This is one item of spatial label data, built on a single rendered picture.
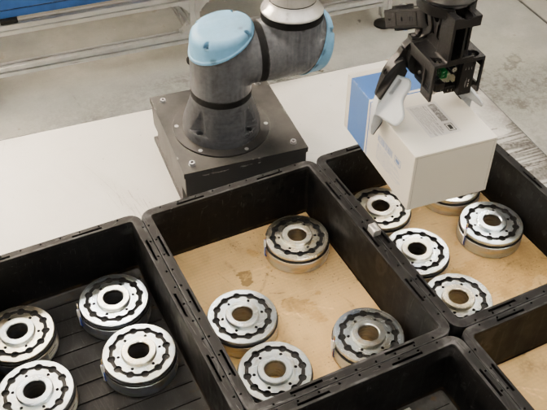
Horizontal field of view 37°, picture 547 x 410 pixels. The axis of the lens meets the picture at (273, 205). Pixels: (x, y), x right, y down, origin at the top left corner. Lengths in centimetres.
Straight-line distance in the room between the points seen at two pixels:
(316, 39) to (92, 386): 73
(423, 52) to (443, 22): 5
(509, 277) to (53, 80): 230
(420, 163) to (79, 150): 91
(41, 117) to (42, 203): 147
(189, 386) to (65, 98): 214
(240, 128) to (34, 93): 178
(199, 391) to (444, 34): 57
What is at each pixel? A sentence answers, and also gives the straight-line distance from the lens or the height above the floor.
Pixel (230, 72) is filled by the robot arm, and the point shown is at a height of 97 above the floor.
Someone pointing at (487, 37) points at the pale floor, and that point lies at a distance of 358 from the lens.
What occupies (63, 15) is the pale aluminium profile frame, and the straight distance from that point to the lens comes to 307.
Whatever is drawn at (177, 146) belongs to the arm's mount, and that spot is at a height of 80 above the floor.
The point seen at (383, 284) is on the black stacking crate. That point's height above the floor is 88.
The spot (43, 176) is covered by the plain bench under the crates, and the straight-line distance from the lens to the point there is 171.
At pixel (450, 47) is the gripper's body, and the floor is 127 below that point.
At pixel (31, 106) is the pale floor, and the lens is 317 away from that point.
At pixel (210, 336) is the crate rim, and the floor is 93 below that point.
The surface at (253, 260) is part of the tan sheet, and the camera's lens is 130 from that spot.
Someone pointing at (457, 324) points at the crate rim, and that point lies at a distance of 112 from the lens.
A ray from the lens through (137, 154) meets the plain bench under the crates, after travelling 173.
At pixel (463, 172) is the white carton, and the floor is 109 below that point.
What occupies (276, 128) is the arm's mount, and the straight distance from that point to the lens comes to 161.
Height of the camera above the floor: 177
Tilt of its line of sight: 42 degrees down
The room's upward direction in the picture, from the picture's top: 1 degrees clockwise
